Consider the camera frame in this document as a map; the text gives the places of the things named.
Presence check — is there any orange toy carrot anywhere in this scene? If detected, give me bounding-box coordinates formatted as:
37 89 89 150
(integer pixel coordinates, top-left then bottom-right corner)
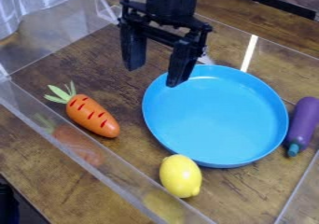
45 82 122 138

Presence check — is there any purple toy eggplant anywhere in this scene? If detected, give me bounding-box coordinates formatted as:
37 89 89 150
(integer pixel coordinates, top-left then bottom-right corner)
287 96 319 157

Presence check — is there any blue round tray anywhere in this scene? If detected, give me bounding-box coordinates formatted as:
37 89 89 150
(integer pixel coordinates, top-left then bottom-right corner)
142 65 290 168

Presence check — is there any clear acrylic enclosure wall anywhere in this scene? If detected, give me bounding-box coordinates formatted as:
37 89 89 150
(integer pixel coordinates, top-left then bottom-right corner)
0 0 319 224

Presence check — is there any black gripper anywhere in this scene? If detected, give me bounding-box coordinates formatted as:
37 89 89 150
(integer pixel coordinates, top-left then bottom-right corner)
119 0 213 88

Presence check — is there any yellow toy lemon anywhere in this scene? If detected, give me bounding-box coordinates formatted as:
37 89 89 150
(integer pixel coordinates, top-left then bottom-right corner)
159 154 202 198

